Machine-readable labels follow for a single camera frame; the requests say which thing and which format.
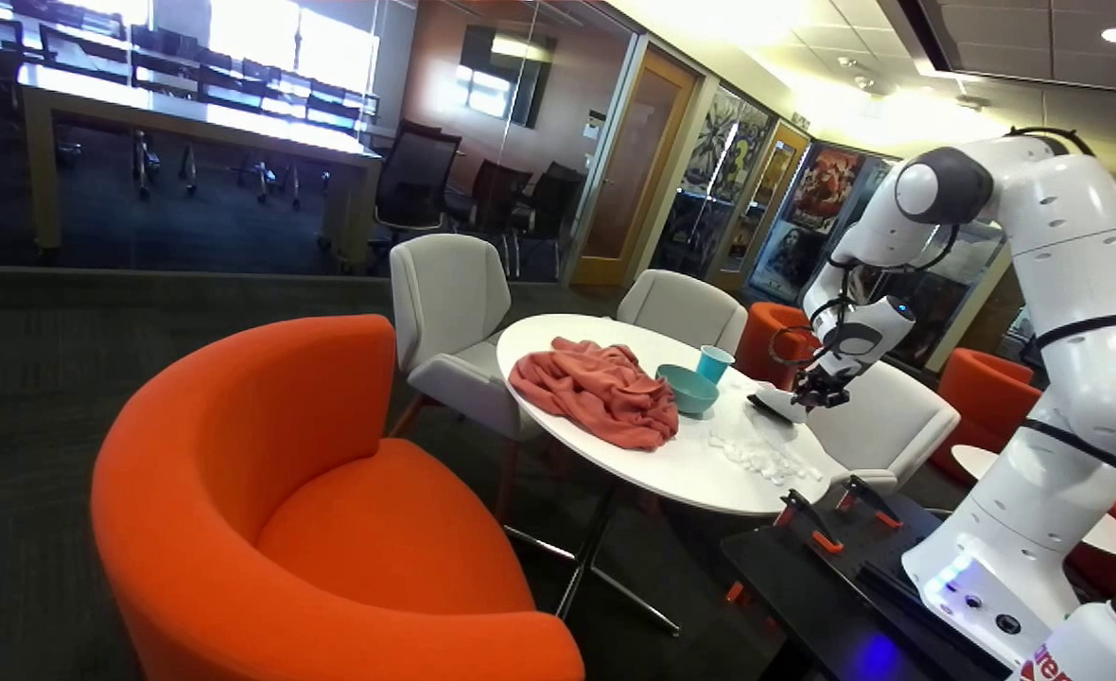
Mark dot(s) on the black office chair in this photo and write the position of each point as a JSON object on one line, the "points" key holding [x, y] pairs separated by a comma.
{"points": [[496, 189], [418, 171], [555, 194]]}

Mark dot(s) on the wooden door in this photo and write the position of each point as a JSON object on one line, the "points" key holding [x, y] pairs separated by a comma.
{"points": [[639, 162]]}

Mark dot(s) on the large orange tub chair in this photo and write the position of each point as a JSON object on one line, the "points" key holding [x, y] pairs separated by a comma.
{"points": [[330, 531]]}

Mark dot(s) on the teal cup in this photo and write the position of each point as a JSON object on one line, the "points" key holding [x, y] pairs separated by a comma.
{"points": [[714, 364]]}

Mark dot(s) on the white foam bits pile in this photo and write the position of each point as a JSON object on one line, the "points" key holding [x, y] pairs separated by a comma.
{"points": [[767, 456]]}

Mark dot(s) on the pink cloth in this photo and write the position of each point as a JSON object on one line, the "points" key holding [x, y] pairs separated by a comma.
{"points": [[594, 391]]}

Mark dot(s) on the tall-backed white chair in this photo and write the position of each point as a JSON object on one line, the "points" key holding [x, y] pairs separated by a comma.
{"points": [[449, 305]]}

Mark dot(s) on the long wooden counter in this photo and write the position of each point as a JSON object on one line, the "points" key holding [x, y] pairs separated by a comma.
{"points": [[201, 117]]}

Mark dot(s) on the chrome table base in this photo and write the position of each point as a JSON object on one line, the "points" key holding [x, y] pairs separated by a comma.
{"points": [[591, 541]]}

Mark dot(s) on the low white chair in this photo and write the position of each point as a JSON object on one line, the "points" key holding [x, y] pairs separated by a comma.
{"points": [[681, 309]]}

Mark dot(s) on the red wall poster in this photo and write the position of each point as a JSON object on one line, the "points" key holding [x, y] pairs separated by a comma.
{"points": [[824, 182]]}

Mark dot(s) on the black perforated mounting board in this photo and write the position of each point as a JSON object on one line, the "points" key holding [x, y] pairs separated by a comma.
{"points": [[891, 568]]}

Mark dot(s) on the wall mounted screen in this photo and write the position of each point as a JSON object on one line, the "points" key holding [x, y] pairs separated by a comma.
{"points": [[504, 75]]}

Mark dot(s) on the white hand brush black bristles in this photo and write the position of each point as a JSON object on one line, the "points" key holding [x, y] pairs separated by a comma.
{"points": [[772, 404]]}

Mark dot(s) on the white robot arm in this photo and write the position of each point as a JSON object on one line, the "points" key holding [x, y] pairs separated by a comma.
{"points": [[1071, 378]]}

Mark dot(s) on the teal bowl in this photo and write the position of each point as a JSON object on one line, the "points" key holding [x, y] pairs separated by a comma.
{"points": [[688, 387]]}

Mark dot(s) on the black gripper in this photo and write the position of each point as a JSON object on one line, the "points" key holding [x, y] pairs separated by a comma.
{"points": [[834, 374]]}

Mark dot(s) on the wide white chair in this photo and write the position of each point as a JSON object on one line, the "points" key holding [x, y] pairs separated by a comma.
{"points": [[900, 435]]}

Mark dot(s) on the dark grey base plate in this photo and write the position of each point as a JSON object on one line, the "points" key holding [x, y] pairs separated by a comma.
{"points": [[770, 568]]}

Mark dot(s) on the black clamp orange trigger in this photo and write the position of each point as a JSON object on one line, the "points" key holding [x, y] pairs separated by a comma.
{"points": [[888, 520], [825, 541]]}

